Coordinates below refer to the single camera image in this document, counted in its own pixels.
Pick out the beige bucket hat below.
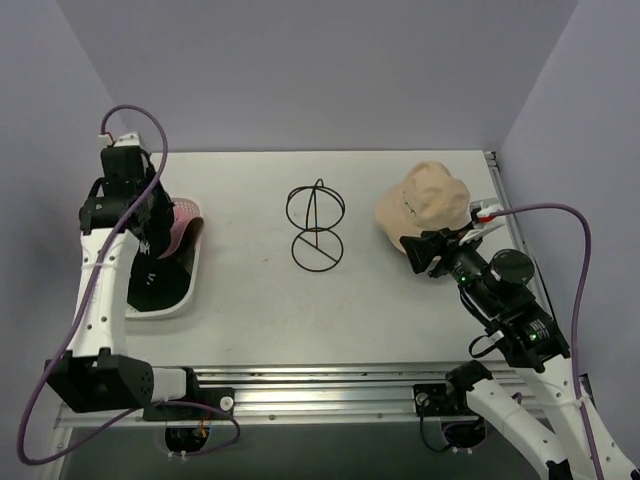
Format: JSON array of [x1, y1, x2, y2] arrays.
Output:
[[374, 161, 471, 253]]

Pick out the black baseball cap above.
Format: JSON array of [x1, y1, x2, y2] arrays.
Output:
[[127, 185, 191, 314]]

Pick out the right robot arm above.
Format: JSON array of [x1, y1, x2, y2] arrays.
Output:
[[400, 229, 639, 479]]

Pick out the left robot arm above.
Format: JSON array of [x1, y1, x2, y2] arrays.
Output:
[[46, 142, 204, 419]]

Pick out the white plastic basket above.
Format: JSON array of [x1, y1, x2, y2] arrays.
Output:
[[125, 197, 204, 320]]

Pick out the pink cap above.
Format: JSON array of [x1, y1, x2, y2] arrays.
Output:
[[160, 197, 204, 259]]

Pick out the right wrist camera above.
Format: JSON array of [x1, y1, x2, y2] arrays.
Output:
[[459, 198, 505, 246]]

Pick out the black wire hat stand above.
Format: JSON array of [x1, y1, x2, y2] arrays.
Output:
[[284, 178, 346, 273]]

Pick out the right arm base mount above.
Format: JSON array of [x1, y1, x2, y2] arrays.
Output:
[[412, 359, 501, 451]]

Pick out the aluminium front rail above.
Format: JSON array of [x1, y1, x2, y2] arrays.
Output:
[[54, 367, 546, 429]]

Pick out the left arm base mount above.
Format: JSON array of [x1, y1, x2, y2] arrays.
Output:
[[144, 379, 236, 461]]

